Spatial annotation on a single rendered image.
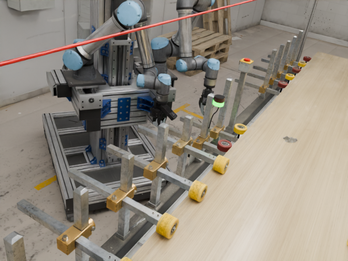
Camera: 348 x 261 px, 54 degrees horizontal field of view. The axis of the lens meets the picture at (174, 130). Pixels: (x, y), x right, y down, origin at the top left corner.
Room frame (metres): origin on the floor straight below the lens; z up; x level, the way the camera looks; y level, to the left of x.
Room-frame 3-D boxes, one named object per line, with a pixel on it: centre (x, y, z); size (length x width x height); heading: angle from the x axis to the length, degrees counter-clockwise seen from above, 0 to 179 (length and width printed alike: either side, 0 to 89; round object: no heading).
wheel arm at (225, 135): (1.94, -0.23, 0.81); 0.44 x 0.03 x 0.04; 63
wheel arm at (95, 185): (1.03, 0.19, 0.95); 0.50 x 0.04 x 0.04; 63
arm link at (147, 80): (1.84, 0.20, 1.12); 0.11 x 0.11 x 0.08; 88
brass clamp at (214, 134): (1.93, -0.28, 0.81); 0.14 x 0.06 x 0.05; 153
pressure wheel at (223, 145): (1.63, -0.29, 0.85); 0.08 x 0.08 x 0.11
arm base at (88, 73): (1.97, 0.61, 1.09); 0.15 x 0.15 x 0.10
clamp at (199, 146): (1.71, -0.17, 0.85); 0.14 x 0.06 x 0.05; 153
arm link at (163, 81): (1.82, 0.10, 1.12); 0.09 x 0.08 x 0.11; 88
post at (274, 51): (2.84, -0.74, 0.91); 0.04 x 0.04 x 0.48; 63
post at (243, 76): (2.18, -0.41, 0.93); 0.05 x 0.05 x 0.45; 63
